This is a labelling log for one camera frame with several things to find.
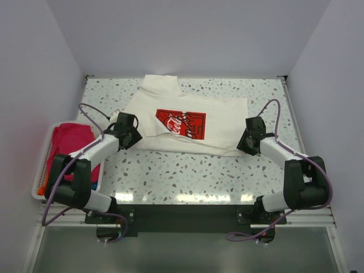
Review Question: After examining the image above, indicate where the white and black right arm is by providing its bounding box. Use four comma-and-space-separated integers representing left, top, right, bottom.
237, 117, 333, 224

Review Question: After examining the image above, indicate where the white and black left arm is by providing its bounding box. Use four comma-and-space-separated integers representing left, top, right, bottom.
44, 112, 142, 223

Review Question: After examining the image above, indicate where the white t-shirt red print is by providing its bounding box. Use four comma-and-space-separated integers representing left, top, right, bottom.
123, 75, 249, 157

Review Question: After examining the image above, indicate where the orange garment in basket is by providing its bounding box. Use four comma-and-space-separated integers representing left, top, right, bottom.
37, 184, 46, 196

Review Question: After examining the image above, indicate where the white plastic laundry basket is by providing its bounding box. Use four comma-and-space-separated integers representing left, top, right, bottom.
31, 121, 100, 201

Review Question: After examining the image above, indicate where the aluminium frame rail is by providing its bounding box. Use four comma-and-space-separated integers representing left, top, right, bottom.
36, 75, 338, 228

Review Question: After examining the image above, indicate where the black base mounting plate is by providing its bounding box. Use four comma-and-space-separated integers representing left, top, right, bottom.
85, 204, 287, 241

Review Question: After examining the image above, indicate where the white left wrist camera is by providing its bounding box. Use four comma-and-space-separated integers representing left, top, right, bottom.
109, 110, 120, 123

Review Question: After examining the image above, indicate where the pink t-shirt in basket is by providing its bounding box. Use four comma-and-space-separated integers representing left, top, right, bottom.
45, 123, 96, 186

